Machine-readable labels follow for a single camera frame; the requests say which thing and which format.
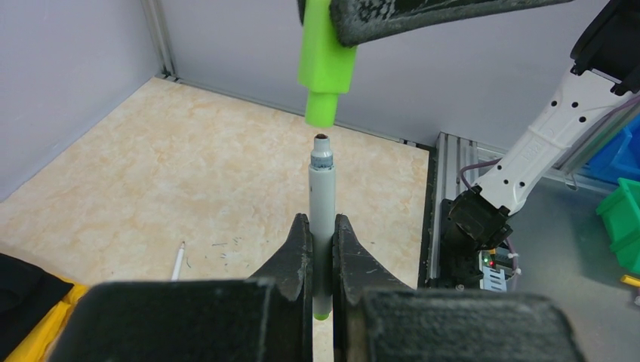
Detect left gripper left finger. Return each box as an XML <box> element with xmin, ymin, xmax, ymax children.
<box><xmin>251</xmin><ymin>213</ymin><xmax>313</xmax><ymax>361</ymax></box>

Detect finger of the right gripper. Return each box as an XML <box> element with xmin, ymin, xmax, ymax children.
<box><xmin>329</xmin><ymin>0</ymin><xmax>564</xmax><ymax>47</ymax></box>
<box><xmin>297</xmin><ymin>0</ymin><xmax>306</xmax><ymax>25</ymax></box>

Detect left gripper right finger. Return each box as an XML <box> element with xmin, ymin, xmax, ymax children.
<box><xmin>334</xmin><ymin>214</ymin><xmax>411</xmax><ymax>361</ymax></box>

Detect green black pen cap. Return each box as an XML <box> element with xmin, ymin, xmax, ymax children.
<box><xmin>297</xmin><ymin>0</ymin><xmax>356</xmax><ymax>128</ymax></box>

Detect white green-tipped pen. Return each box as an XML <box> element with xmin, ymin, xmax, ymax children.
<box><xmin>308</xmin><ymin>133</ymin><xmax>336</xmax><ymax>321</ymax></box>

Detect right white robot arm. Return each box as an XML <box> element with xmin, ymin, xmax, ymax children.
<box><xmin>297</xmin><ymin>1</ymin><xmax>639</xmax><ymax>287</ymax></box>

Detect white red-tipped pen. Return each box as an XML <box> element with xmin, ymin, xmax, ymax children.
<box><xmin>171</xmin><ymin>241</ymin><xmax>186</xmax><ymax>281</ymax></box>

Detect black folded shirt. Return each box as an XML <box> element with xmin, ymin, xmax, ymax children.
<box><xmin>1</xmin><ymin>254</ymin><xmax>73</xmax><ymax>360</ymax></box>

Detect yellow folded shirt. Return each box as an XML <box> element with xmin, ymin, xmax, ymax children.
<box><xmin>1</xmin><ymin>283</ymin><xmax>89</xmax><ymax>361</ymax></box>

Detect green storage bin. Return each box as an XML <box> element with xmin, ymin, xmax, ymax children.
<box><xmin>595</xmin><ymin>178</ymin><xmax>639</xmax><ymax>275</ymax></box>

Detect blue storage bin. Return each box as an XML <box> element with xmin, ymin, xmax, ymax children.
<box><xmin>587</xmin><ymin>116</ymin><xmax>639</xmax><ymax>183</ymax></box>

